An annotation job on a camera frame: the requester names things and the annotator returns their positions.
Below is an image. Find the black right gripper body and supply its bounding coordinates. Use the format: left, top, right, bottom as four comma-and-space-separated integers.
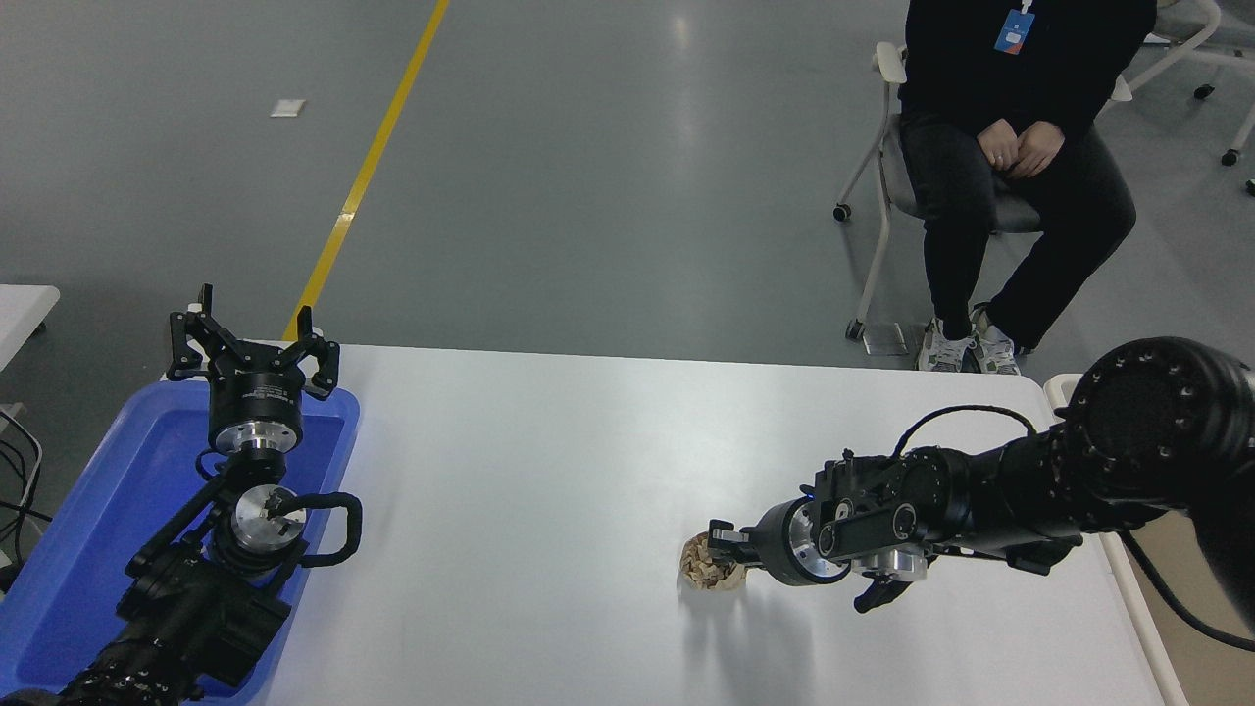
753, 498, 817, 587

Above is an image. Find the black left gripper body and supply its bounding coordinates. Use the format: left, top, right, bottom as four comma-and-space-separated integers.
208, 359, 305, 437

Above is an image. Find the tan paper ball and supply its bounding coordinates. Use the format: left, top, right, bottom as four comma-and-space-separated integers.
679, 532, 748, 592

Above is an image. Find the person's right hand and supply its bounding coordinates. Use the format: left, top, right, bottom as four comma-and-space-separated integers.
979, 120, 1027, 170

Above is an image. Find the person's left hand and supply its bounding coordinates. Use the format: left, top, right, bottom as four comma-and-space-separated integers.
1015, 123, 1066, 179

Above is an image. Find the small white side table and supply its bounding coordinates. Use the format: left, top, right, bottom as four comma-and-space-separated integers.
0, 284, 62, 374

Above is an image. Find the blue plastic tray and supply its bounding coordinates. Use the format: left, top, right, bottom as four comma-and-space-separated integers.
0, 380, 362, 705

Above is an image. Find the large pale bin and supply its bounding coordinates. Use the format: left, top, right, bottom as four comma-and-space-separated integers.
1042, 373, 1255, 706

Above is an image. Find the white wheeled chair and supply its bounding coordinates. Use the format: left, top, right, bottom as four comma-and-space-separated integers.
833, 41, 1133, 356
1123, 0, 1255, 197

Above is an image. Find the person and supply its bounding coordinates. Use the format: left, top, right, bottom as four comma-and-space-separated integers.
897, 0, 1160, 376

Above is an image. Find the id badge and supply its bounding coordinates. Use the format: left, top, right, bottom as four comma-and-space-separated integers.
993, 8, 1036, 55

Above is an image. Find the black cable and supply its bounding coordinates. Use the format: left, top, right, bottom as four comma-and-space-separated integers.
0, 407, 48, 575

